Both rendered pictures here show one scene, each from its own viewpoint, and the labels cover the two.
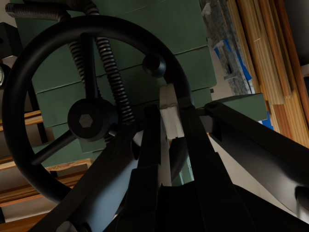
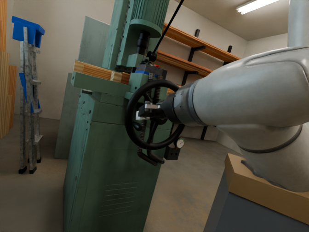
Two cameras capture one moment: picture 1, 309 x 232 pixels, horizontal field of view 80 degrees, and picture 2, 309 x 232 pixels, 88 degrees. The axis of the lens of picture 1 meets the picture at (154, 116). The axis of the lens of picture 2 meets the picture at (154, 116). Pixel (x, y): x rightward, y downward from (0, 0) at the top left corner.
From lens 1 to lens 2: 0.37 m
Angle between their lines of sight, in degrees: 27
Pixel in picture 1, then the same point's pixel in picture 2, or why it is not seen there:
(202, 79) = (101, 107)
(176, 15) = (100, 140)
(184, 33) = (100, 130)
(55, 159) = not seen: hidden behind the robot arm
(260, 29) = not seen: outside the picture
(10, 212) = (219, 65)
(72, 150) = not seen: hidden behind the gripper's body
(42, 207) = (203, 56)
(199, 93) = (105, 101)
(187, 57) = (103, 119)
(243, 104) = (86, 85)
